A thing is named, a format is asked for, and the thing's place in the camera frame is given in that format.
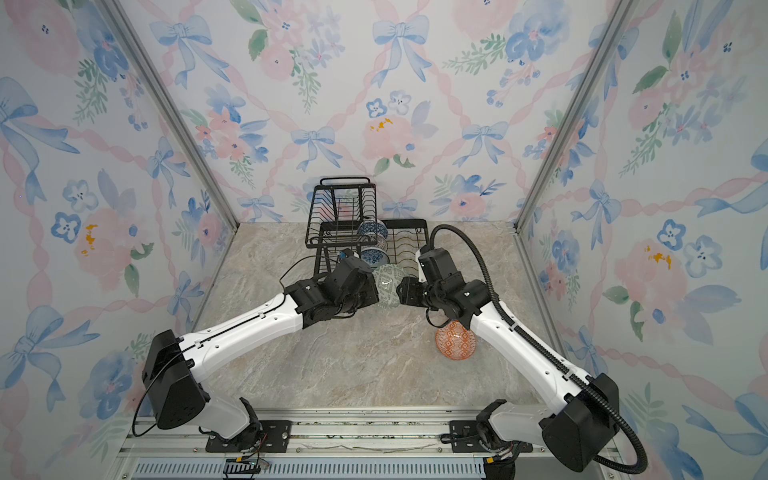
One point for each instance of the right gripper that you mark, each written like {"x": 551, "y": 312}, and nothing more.
{"x": 408, "y": 293}

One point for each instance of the green patterned bowl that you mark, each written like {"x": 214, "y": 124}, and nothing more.
{"x": 388, "y": 277}

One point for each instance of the blue floral bowl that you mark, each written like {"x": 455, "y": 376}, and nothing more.
{"x": 374, "y": 257}

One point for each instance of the dark blue patterned bowl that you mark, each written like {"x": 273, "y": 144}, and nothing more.
{"x": 373, "y": 229}

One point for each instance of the black wire dish rack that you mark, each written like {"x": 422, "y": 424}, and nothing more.
{"x": 344, "y": 217}

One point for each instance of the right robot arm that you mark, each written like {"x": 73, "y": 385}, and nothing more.
{"x": 574, "y": 421}

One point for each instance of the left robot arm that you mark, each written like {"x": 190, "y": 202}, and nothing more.
{"x": 177, "y": 367}

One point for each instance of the red patterned bowl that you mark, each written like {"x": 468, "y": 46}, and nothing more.
{"x": 455, "y": 342}

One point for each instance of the right corner aluminium profile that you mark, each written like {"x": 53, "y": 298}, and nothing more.
{"x": 614, "y": 28}

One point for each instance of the corner aluminium profile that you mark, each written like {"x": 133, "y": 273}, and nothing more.
{"x": 117, "y": 19}
{"x": 614, "y": 28}

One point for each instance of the left corner aluminium profile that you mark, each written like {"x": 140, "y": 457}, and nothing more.
{"x": 117, "y": 19}

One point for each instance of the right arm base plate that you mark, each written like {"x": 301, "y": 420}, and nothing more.
{"x": 473, "y": 436}

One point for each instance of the aluminium mounting rail frame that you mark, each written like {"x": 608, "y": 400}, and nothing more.
{"x": 362, "y": 443}

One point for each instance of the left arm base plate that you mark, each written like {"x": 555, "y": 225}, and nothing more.
{"x": 270, "y": 436}

